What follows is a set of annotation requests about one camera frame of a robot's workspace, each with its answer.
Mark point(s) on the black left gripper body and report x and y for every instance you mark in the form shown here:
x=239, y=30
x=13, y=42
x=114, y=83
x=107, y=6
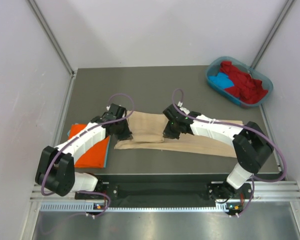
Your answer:
x=122, y=131

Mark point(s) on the beige t shirt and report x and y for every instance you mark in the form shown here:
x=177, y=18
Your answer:
x=147, y=133

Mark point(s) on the red t shirt in basket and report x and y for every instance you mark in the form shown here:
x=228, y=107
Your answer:
x=246, y=88

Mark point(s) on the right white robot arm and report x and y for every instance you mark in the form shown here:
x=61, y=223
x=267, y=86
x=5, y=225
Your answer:
x=251, y=150

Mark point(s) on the light blue folded t shirt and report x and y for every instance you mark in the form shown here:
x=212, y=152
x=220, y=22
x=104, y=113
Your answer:
x=107, y=155

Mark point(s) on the orange folded t shirt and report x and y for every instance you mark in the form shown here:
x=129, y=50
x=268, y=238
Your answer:
x=92, y=155

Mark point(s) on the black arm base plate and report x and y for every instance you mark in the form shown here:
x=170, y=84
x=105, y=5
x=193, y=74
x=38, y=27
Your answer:
x=181, y=177

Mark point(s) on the teal plastic basket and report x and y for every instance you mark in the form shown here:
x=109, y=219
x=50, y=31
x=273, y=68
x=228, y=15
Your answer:
x=213, y=69

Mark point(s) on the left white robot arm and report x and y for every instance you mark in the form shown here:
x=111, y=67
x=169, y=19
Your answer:
x=56, y=169

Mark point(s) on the aluminium corner post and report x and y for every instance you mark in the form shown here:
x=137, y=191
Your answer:
x=284, y=12
x=50, y=35

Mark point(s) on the aluminium frame rail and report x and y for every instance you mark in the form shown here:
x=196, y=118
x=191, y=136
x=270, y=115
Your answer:
x=284, y=191

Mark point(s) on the left aluminium corner post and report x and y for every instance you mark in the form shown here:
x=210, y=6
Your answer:
x=50, y=35

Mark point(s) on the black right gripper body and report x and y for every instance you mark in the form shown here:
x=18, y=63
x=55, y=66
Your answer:
x=171, y=130

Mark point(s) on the right aluminium corner post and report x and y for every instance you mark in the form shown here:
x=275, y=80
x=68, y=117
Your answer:
x=284, y=12

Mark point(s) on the blue t shirt in basket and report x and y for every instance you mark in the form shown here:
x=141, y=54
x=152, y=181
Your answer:
x=221, y=80

